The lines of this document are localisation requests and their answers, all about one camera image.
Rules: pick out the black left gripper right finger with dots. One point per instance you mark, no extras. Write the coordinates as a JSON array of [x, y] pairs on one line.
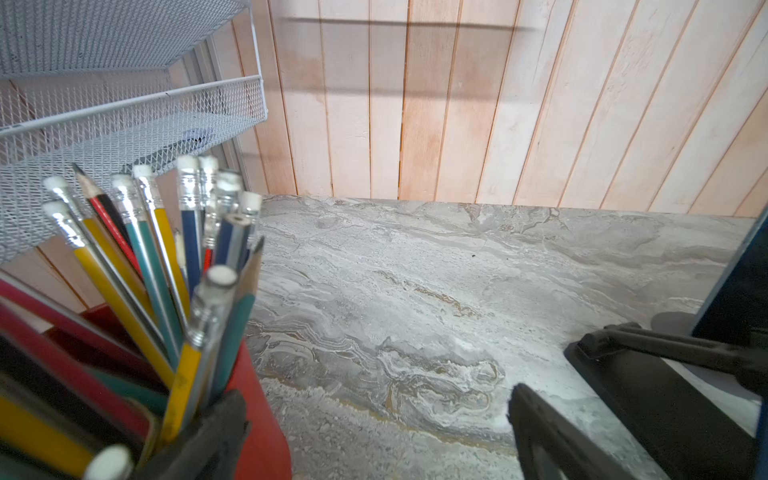
[[550, 447]]

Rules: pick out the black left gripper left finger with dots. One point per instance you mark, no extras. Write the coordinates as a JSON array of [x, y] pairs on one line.
[[209, 448]]

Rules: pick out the black folding phone stand left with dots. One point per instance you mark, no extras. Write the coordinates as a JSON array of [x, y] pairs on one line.
[[687, 435]]

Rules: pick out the red pencil cup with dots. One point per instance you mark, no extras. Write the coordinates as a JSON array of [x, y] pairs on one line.
[[265, 453]]

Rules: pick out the bundle of coloured pencils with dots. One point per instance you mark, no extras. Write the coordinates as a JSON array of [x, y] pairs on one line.
[[55, 409]]

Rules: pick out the blue-edged smartphone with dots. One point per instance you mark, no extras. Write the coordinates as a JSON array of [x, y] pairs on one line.
[[735, 314]]

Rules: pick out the white wire mesh shelf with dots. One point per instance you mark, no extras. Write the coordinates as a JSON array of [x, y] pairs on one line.
[[88, 84]]

